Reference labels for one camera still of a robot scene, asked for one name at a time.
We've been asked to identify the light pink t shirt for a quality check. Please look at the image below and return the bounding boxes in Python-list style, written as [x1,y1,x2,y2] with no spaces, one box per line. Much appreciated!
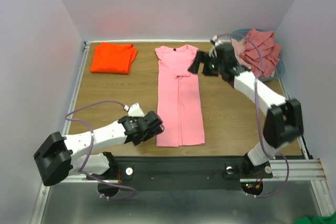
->
[155,45,205,147]

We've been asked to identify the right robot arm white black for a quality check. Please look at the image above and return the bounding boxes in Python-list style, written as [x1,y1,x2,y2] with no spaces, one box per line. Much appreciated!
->
[188,44,303,177]

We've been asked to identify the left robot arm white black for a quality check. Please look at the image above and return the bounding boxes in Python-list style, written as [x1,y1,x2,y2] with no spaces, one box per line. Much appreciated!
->
[34,111,164,186]

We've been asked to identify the pale pink garment in basket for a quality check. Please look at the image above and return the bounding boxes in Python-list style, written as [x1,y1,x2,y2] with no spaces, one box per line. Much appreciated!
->
[231,38,250,69]

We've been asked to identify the blue plastic laundry basket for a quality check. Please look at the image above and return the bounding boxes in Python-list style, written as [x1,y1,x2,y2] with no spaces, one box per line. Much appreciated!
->
[230,28,285,82]

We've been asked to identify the dusty rose t shirt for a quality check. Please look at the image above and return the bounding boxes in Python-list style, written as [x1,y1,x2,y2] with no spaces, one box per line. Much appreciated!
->
[239,28,281,78]

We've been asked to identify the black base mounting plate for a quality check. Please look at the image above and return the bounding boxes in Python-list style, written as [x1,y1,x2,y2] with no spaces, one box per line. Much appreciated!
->
[87,155,272,198]

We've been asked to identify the folded orange t shirt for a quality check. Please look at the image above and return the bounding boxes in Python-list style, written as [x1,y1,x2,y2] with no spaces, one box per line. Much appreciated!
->
[90,42,138,74]

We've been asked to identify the green cloth at corner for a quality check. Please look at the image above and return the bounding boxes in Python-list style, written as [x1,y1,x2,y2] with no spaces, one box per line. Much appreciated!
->
[293,214,335,224]

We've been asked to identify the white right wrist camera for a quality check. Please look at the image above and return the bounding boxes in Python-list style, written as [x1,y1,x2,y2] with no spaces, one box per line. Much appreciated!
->
[210,35,223,48]

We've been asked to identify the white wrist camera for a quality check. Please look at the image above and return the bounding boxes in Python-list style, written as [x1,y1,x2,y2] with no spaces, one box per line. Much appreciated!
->
[123,103,145,117]
[210,35,223,48]

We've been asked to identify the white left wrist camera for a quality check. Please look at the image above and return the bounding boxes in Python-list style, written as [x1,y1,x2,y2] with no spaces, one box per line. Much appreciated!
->
[123,103,145,117]

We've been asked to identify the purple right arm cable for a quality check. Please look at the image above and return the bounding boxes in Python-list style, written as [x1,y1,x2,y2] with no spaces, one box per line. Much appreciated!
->
[217,30,290,199]

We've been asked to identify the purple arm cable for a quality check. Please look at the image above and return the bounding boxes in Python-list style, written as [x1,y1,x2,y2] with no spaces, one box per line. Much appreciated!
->
[65,100,137,200]
[217,30,290,199]

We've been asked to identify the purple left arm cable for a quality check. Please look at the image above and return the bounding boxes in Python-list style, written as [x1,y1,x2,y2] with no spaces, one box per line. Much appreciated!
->
[65,100,137,200]

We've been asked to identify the left aluminium frame rail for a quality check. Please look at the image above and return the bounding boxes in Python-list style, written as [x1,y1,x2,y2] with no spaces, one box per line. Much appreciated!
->
[41,40,91,183]

